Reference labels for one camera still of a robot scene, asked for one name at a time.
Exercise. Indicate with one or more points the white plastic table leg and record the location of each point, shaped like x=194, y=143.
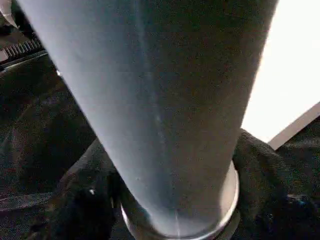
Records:
x=162, y=100

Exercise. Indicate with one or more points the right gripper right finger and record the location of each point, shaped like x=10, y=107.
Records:
x=270, y=195

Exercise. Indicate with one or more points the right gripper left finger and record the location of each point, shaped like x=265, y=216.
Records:
x=87, y=195

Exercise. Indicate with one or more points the white plastic table top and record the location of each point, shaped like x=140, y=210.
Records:
x=287, y=75

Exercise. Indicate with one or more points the black plastic sheet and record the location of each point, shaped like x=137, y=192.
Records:
x=37, y=112

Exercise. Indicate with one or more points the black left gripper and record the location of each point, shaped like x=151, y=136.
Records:
x=22, y=45

